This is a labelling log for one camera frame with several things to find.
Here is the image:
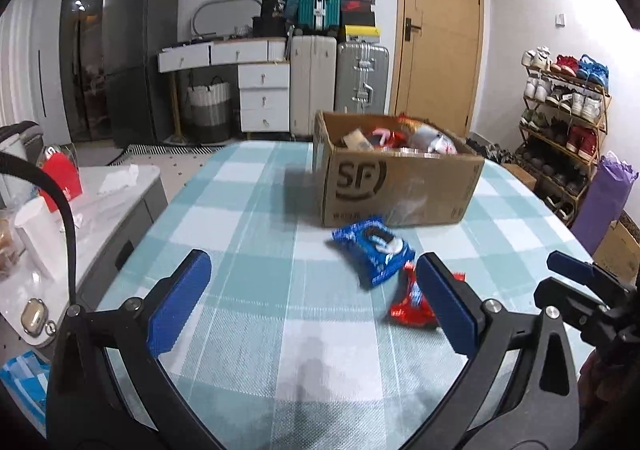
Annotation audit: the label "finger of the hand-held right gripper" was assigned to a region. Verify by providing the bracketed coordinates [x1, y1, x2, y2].
[532, 277, 609, 332]
[546, 250, 637, 297]

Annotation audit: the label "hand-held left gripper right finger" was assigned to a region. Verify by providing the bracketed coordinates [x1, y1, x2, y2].
[400, 251, 583, 450]

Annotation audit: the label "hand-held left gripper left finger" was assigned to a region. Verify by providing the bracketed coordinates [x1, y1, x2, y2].
[45, 249, 228, 450]

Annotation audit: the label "small red snack packet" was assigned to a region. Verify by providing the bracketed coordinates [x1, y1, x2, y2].
[389, 261, 467, 329]

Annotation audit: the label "blue cookie packet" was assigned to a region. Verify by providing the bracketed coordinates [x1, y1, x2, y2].
[331, 216, 417, 290]

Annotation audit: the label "snack packets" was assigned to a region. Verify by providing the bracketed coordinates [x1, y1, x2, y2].
[397, 113, 459, 155]

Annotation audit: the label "red cone crisp snack bag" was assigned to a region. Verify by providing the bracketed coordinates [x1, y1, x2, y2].
[372, 127, 409, 149]

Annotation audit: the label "small brown snack box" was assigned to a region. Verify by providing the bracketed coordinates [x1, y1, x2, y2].
[342, 129, 374, 150]

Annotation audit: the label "small cardboard box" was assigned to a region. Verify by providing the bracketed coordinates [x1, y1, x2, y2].
[592, 219, 640, 282]

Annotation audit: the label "purple paper bag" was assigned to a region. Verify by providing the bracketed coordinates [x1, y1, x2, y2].
[569, 152, 639, 257]

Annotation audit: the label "flat cardboard box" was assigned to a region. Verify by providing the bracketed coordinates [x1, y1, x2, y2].
[502, 162, 539, 192]

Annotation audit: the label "white marble side table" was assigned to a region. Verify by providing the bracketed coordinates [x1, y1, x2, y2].
[0, 162, 169, 350]

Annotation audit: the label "wooden shoe rack with shoes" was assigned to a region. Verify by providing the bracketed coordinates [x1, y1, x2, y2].
[516, 47, 614, 227]

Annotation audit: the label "pile of shoes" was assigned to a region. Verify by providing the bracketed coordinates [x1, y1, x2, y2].
[465, 135, 518, 166]

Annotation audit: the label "crumpled white tissue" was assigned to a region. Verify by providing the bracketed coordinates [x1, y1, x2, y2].
[97, 165, 140, 196]

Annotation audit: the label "beige earbuds case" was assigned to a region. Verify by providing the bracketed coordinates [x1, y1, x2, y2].
[18, 297, 47, 338]

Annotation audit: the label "white cup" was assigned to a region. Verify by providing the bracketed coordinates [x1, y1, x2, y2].
[13, 197, 64, 279]

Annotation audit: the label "patterned rug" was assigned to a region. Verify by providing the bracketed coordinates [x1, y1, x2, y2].
[107, 142, 242, 167]

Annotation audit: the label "red paper gift bag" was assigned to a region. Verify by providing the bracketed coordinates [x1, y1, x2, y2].
[39, 149, 84, 214]

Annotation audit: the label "blue white plastic bag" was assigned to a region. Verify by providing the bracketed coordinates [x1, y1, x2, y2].
[0, 349, 52, 437]

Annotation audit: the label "woven basket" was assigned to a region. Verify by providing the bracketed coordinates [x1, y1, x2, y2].
[185, 76, 232, 144]

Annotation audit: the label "white desk with drawers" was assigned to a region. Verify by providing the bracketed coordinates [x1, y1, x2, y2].
[158, 37, 292, 134]

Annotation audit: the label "silver suitcase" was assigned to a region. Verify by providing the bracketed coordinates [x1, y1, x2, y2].
[334, 41, 391, 115]

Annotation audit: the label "grey refrigerator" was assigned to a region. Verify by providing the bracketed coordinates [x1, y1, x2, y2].
[102, 0, 181, 148]

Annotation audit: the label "beige suitcase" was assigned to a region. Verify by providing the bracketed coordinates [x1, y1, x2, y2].
[289, 34, 338, 141]

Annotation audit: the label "wooden door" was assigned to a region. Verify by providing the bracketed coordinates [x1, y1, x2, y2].
[389, 0, 485, 139]

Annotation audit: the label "dark glass cabinet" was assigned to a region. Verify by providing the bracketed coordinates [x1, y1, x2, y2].
[59, 0, 118, 142]

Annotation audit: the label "yellow white shoe box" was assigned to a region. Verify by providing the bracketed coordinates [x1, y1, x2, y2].
[337, 25, 384, 44]

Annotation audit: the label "plain black shoe box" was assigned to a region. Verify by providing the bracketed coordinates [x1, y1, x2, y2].
[339, 10, 377, 28]

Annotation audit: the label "black bag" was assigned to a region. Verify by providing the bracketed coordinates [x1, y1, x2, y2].
[252, 0, 297, 38]

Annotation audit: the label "black cable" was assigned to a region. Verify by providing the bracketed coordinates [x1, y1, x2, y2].
[0, 153, 78, 311]

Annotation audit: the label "silver oval mirror frame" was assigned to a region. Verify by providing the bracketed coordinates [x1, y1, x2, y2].
[192, 0, 264, 40]

